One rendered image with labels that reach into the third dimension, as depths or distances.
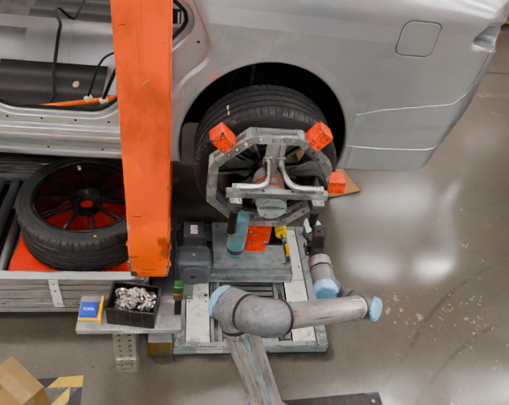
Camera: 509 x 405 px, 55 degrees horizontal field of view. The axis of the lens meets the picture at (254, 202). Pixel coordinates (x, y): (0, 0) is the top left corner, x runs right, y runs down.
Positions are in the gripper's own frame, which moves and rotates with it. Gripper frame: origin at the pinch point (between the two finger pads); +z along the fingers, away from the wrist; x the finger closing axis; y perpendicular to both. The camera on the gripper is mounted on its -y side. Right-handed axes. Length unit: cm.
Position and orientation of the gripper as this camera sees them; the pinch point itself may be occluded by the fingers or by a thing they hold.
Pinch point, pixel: (311, 219)
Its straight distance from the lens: 209.3
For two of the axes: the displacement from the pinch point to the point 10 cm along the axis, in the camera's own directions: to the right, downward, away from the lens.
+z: -0.9, -7.1, 7.0
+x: 9.9, 0.3, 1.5
